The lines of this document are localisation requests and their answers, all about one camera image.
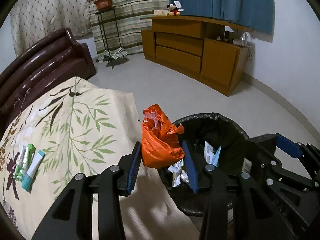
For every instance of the blue curtain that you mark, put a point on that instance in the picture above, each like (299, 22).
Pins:
(255, 14)

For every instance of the black metal plant stand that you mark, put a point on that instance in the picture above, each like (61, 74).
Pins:
(109, 31)

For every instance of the striped curtain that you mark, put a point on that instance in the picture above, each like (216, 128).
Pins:
(130, 19)

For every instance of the orange plastic bag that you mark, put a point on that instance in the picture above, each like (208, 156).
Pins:
(160, 144)

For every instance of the small white box on cabinet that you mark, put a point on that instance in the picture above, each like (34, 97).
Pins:
(161, 12)

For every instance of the checkered cloth on stand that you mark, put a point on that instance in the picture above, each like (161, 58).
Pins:
(114, 54)

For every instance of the light blue packet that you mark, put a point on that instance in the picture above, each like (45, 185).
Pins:
(216, 157)

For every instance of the silver foil wrapper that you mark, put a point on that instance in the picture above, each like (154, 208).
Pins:
(179, 174)

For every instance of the beige patterned curtain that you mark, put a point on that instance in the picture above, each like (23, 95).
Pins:
(32, 20)

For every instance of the green white wrapper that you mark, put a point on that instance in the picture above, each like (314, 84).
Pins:
(24, 161)

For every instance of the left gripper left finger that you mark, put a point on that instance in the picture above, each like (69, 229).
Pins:
(70, 216)

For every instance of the teal white tube box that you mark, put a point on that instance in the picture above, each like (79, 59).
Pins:
(30, 174)

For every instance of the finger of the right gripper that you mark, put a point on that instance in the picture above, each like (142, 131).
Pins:
(294, 196)
(308, 155)

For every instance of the black lined trash bin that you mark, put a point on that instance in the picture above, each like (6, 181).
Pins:
(219, 132)

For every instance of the wooden TV cabinet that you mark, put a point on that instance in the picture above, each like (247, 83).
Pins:
(196, 47)

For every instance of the white router on cabinet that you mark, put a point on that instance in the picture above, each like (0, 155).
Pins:
(243, 40)

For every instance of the dark red leather sofa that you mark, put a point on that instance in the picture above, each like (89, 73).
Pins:
(46, 64)

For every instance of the Mickey Mouse plush toy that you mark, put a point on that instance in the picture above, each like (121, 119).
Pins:
(173, 10)

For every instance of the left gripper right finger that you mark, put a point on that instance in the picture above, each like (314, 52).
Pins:
(254, 215)

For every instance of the black box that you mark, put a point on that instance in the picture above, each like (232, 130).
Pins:
(246, 167)

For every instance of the floral beige tablecloth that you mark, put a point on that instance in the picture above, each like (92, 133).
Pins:
(83, 128)

